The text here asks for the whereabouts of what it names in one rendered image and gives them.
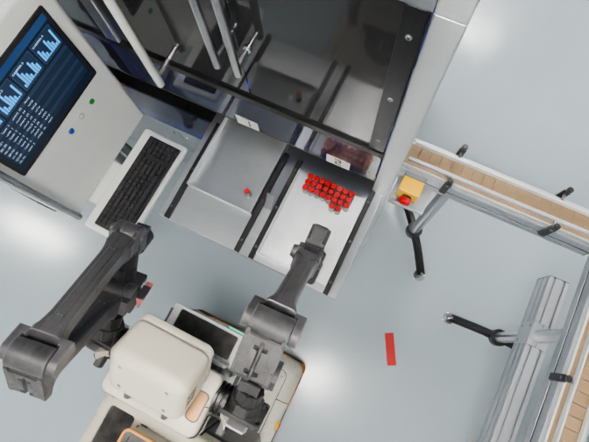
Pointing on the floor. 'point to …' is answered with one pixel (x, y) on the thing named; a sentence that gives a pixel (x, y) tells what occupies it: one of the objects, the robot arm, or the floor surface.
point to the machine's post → (422, 89)
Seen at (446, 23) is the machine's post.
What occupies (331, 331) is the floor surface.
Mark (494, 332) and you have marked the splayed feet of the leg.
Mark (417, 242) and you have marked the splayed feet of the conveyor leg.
